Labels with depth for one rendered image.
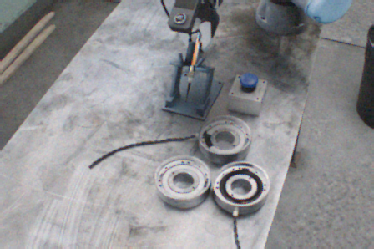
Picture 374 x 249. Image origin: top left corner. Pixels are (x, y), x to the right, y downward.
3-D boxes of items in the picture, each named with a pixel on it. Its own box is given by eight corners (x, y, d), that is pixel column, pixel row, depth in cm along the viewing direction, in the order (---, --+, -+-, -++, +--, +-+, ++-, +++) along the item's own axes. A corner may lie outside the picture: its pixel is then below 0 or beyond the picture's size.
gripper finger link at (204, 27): (224, 42, 106) (219, 7, 100) (214, 57, 102) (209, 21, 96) (211, 40, 107) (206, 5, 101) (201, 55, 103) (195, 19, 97)
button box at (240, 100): (259, 117, 104) (260, 100, 101) (227, 109, 106) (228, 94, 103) (267, 93, 110) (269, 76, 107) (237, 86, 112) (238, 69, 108)
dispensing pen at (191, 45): (176, 102, 103) (190, 24, 100) (183, 99, 107) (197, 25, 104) (185, 104, 103) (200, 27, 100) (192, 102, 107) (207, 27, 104)
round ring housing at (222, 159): (256, 134, 101) (257, 121, 98) (242, 172, 93) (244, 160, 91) (208, 124, 103) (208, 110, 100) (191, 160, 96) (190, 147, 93)
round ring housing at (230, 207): (219, 170, 94) (219, 157, 91) (271, 178, 92) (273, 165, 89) (207, 212, 86) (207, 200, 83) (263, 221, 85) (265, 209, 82)
